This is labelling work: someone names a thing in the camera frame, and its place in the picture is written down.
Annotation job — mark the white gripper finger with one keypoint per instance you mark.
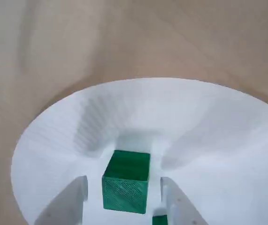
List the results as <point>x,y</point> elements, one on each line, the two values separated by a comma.
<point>183,213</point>
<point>65,206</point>

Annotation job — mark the green cube block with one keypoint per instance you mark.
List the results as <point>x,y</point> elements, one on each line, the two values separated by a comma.
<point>159,220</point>
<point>124,192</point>

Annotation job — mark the white round plate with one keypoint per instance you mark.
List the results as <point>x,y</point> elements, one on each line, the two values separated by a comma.
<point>194,129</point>

